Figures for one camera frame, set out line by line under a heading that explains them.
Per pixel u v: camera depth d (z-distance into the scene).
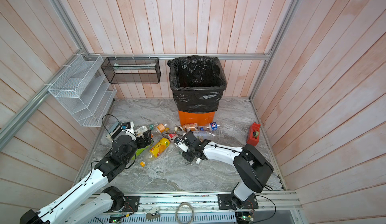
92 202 0.57
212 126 0.98
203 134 0.93
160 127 0.98
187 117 0.95
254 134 0.92
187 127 0.98
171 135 0.93
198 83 1.02
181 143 0.78
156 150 0.87
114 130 0.98
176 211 0.71
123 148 0.58
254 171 0.43
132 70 1.04
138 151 0.68
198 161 0.84
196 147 0.67
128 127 0.66
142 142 0.69
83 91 0.73
